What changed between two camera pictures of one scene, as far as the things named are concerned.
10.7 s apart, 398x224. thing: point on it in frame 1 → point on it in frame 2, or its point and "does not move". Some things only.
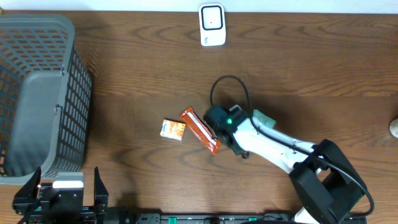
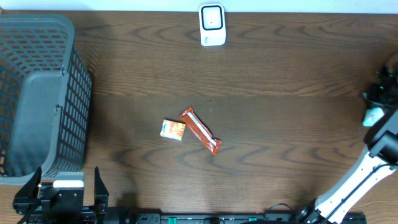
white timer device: [212, 24] does not move
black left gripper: [100, 200] does not move
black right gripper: [239, 152] → [375, 97]
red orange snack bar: [201, 129] does not move
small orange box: [173, 129] does not move
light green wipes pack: [263, 119] → [372, 116]
